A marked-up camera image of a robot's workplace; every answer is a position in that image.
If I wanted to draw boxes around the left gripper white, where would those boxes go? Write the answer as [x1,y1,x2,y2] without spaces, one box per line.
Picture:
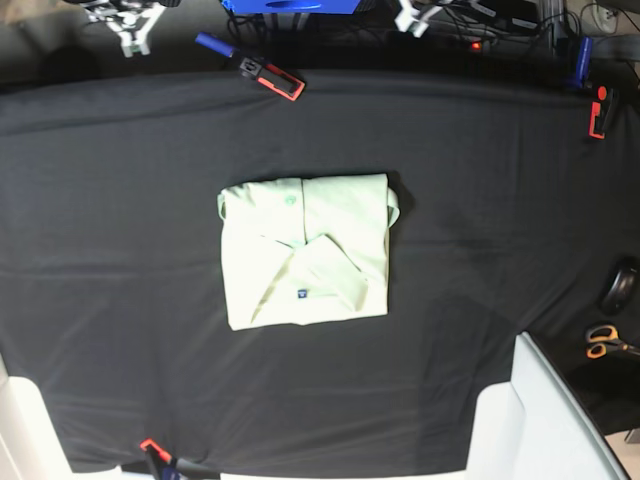
[394,0,450,37]

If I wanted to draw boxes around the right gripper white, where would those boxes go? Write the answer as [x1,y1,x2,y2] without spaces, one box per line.
[84,0,166,57]

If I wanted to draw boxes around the light green T-shirt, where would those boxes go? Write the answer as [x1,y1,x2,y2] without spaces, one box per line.
[217,174,400,331]

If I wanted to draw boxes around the blue base box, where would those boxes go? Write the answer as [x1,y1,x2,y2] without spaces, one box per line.
[222,0,360,14]

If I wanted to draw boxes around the red black clamp tool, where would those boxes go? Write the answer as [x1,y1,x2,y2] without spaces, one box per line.
[239,57,306,101]

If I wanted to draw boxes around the blue object right background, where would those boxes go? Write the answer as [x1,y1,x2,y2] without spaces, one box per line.
[567,36,593,89]

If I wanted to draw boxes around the black table cloth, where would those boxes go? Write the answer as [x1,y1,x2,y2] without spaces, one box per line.
[1,72,639,478]

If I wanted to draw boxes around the black round tape roll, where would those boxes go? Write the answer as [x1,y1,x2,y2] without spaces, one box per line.
[600,267,639,316]

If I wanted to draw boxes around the red clamp bottom edge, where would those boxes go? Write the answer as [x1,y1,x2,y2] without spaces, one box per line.
[139,438,173,464]

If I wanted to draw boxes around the grey white bin right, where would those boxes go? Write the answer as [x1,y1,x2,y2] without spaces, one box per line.
[464,333,629,479]

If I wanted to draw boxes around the white bin left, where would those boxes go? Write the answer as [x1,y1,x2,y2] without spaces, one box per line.
[1,367,123,480]

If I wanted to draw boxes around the blue handled tool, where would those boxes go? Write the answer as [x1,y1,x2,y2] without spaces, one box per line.
[195,32,236,58]

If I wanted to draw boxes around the red black bracket right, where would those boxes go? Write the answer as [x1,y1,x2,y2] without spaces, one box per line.
[588,85,619,140]

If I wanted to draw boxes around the orange handled scissors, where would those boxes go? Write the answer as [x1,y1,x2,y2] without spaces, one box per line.
[585,324,639,360]

